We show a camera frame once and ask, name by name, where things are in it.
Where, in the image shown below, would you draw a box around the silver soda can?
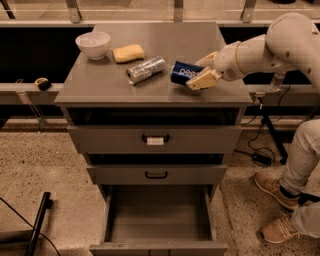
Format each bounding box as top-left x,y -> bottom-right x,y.
126,56 -> 166,85

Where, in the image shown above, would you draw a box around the white bowl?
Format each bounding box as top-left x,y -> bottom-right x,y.
75,31 -> 111,60

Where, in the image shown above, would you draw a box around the blue pepsi can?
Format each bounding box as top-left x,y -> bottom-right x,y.
170,61 -> 203,85

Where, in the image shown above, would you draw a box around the clear plastic water bottle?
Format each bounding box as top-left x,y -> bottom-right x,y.
270,72 -> 286,92

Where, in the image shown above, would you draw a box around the person leg light trousers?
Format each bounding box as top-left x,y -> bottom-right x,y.
279,119 -> 320,238

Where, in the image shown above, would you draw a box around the yellow sponge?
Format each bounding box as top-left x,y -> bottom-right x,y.
112,44 -> 145,63

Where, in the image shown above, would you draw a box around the grey drawer cabinet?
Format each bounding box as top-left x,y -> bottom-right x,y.
54,21 -> 253,201

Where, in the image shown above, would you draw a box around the black yellow tape measure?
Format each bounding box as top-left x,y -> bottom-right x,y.
35,77 -> 51,91

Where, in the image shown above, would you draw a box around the black tripod leg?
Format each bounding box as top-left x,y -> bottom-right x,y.
255,94 -> 288,165

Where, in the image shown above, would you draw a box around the black power adapter with cable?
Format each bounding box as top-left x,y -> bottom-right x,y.
233,123 -> 278,168

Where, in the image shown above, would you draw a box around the bottom grey drawer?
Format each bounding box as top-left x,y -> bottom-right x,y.
89,185 -> 228,256

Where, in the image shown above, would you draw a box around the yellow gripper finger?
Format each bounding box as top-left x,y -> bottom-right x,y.
186,67 -> 221,90
195,51 -> 218,68

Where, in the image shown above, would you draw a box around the black stand bar left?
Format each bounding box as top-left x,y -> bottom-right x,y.
24,192 -> 52,256

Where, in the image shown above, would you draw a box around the tan shoe near drawer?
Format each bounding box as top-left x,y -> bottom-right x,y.
261,214 -> 299,244

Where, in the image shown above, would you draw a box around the top grey drawer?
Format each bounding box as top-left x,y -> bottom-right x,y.
68,126 -> 241,154

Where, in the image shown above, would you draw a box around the grey drawer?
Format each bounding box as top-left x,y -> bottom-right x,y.
87,164 -> 226,185
68,126 -> 241,154
89,185 -> 228,256

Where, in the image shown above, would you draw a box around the black cable left floor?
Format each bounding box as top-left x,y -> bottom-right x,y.
0,196 -> 63,256

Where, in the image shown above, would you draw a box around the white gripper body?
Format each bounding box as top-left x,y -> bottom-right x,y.
214,41 -> 241,81

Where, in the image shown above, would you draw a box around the middle grey drawer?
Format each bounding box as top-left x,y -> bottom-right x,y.
87,164 -> 226,185

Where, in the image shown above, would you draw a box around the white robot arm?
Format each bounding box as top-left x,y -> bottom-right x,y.
186,12 -> 320,92

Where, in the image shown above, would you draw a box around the tan shoe far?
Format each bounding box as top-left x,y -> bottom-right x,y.
253,172 -> 299,211

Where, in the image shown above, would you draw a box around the metal bracket under ledge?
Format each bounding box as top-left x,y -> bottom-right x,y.
16,91 -> 47,131

